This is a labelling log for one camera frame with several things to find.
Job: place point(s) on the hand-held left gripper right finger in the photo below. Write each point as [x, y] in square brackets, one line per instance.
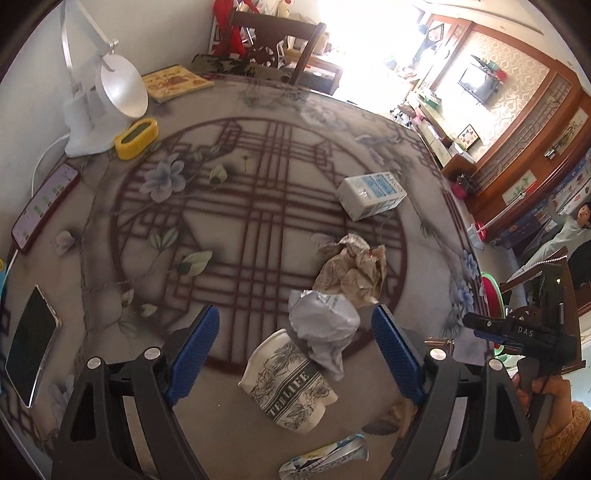
[397, 355]

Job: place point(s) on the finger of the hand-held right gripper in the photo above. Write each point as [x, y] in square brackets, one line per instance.
[487, 325]
[508, 346]

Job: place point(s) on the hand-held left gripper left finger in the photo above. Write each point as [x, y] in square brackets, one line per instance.
[194, 355]

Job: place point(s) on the white plastic bag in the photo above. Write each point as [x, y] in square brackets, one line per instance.
[323, 323]

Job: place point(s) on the crushed floral paper cup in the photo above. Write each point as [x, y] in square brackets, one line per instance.
[288, 392]

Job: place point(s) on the person's right forearm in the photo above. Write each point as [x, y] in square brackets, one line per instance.
[568, 447]

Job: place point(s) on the person's right hand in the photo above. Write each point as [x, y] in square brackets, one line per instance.
[561, 401]

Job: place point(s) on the red basin green rim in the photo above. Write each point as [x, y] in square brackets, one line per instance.
[490, 295]

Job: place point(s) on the brown crumpled wrapper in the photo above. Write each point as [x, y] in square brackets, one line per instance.
[392, 417]

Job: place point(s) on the red lidded container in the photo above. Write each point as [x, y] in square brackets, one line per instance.
[479, 233]

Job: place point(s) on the crumpled printed paper ball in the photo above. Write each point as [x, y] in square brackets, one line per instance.
[355, 272]

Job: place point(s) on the flattened blue white packet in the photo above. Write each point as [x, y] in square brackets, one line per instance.
[323, 457]

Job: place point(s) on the small red stool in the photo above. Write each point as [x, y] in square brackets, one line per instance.
[463, 189]

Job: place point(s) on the small wooden cabinet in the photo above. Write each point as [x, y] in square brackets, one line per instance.
[455, 168]

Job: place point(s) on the white milk carton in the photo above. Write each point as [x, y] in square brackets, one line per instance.
[371, 194]

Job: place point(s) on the black screen smartphone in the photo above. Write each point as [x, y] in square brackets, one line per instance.
[30, 344]

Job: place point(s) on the framed colourful picture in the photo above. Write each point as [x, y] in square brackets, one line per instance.
[468, 136]

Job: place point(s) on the light wooden tv bench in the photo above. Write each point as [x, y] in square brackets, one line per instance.
[434, 134]

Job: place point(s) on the smartphone in red case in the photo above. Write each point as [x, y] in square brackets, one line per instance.
[44, 207]

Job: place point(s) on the yellow desk clock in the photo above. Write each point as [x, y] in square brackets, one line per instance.
[136, 138]

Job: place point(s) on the yellow red book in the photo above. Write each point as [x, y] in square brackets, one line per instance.
[175, 83]

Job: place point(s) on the white desk lamp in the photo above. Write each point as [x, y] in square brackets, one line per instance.
[120, 87]

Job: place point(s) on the wooden bench seat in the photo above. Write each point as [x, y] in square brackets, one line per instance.
[323, 76]

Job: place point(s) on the floral seat cushion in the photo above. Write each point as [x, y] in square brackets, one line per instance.
[231, 67]

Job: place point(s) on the red bag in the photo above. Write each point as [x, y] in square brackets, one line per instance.
[228, 27]

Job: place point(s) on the wooden dining chair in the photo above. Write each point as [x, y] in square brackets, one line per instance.
[277, 27]

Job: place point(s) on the wall mounted television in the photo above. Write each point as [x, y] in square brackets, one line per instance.
[478, 85]

